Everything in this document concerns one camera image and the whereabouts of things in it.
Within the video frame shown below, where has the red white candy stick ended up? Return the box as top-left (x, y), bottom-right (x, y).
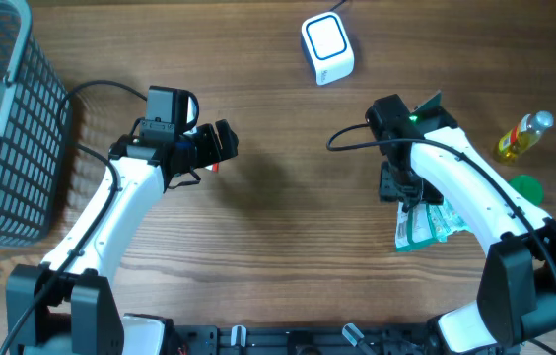
top-left (205, 163), bottom-right (219, 173)

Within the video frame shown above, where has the green wipes packet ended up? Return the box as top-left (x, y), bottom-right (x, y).
top-left (395, 180), bottom-right (470, 252)

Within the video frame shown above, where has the green lid jar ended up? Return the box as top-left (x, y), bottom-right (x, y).
top-left (509, 175), bottom-right (544, 206)

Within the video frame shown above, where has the yellow oil bottle silver cap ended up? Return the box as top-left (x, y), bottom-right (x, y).
top-left (493, 110), bottom-right (554, 164)

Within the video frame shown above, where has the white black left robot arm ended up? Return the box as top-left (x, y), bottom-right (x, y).
top-left (0, 120), bottom-right (239, 354)

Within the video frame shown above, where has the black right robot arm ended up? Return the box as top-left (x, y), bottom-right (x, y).
top-left (366, 96), bottom-right (556, 354)

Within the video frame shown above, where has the white barcode scanner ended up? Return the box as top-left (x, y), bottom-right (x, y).
top-left (301, 11), bottom-right (355, 86)

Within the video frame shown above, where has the dark mesh shopping basket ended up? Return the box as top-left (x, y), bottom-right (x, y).
top-left (0, 1), bottom-right (72, 248)

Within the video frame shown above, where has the black right camera cable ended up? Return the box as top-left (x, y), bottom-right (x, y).
top-left (325, 122), bottom-right (556, 355)

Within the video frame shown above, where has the black camera cable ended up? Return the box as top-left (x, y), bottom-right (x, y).
top-left (325, 122), bottom-right (556, 355)
top-left (0, 79), bottom-right (200, 355)

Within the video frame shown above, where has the black left camera cable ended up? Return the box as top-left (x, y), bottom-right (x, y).
top-left (0, 79), bottom-right (200, 355)

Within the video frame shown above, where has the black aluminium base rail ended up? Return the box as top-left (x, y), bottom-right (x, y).
top-left (171, 323), bottom-right (452, 355)

